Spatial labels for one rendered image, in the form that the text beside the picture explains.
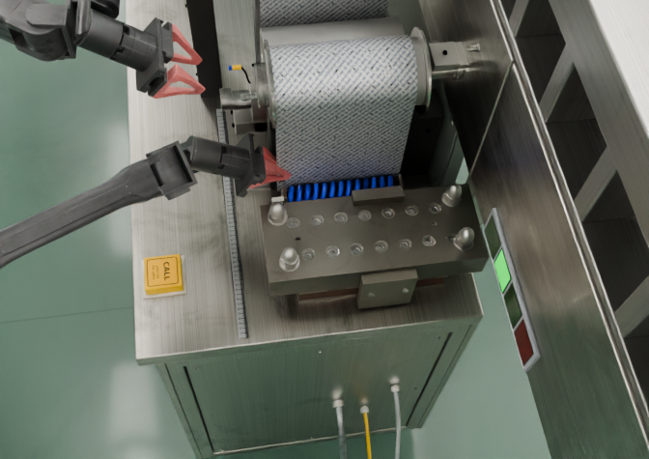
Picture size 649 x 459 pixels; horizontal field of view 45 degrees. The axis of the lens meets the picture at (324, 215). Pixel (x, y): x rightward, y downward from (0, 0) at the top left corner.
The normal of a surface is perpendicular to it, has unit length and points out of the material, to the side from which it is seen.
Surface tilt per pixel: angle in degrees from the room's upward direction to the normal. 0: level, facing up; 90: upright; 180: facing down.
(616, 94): 90
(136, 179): 41
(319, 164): 90
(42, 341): 0
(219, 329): 0
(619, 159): 90
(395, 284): 90
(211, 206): 0
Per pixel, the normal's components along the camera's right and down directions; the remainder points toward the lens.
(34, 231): 0.60, -0.10
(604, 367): -0.99, 0.11
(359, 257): 0.04, -0.51
